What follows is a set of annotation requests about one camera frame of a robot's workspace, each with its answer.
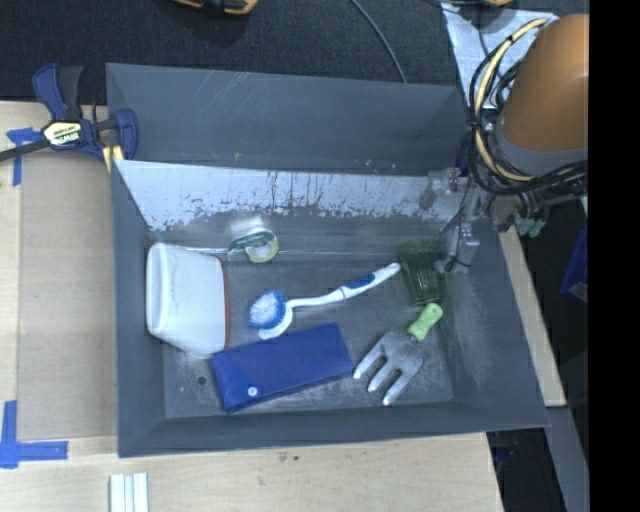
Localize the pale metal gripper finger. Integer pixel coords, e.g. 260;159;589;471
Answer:
433;224;482;274
418;167;462;210

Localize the green glass cup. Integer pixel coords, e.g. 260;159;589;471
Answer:
396;241;449;308

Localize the blue and white dish brush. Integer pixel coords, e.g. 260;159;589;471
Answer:
246;261;403;342

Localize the green tape dispenser roll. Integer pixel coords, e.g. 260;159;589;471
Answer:
227;227;281;265

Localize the blue snap pouch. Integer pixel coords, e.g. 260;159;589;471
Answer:
209;321;357;416

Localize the white plastic container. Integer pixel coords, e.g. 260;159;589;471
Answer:
145;241;232;360

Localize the green-handled metal garden fork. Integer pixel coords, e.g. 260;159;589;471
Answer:
352;301;445;408

